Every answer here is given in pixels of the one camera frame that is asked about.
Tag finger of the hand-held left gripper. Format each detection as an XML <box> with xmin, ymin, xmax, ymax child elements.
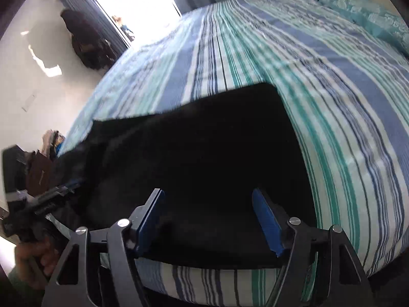
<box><xmin>30</xmin><ymin>179</ymin><xmax>82</xmax><ymax>216</ymax></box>

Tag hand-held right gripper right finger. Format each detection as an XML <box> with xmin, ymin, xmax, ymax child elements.
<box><xmin>252</xmin><ymin>188</ymin><xmax>376</xmax><ymax>307</ymax></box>

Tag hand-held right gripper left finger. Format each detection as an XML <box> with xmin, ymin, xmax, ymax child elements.
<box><xmin>41</xmin><ymin>189</ymin><xmax>167</xmax><ymax>307</ymax></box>

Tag black pants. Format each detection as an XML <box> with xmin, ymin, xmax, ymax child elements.
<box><xmin>53</xmin><ymin>82</ymin><xmax>318</xmax><ymax>269</ymax></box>

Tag person's left hand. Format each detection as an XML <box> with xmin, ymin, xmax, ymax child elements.
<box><xmin>14</xmin><ymin>237</ymin><xmax>61</xmax><ymax>290</ymax></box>

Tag brown wooden dresser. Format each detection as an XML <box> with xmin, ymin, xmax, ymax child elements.
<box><xmin>25</xmin><ymin>152</ymin><xmax>56</xmax><ymax>197</ymax></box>

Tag pile of colourful clothes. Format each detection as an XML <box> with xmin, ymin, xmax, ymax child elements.
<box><xmin>43</xmin><ymin>129</ymin><xmax>66</xmax><ymax>159</ymax></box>

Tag striped bed blanket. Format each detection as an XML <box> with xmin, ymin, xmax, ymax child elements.
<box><xmin>58</xmin><ymin>0</ymin><xmax>409</xmax><ymax>307</ymax></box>

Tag dark backpack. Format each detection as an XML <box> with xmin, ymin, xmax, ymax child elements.
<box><xmin>71</xmin><ymin>35</ymin><xmax>117</xmax><ymax>70</ymax></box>

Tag dark hanging jacket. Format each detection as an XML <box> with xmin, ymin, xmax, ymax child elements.
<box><xmin>60</xmin><ymin>9</ymin><xmax>96</xmax><ymax>40</ymax></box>

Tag white wall switch plate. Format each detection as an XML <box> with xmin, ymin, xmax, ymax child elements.
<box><xmin>21</xmin><ymin>93</ymin><xmax>38</xmax><ymax>112</ymax></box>

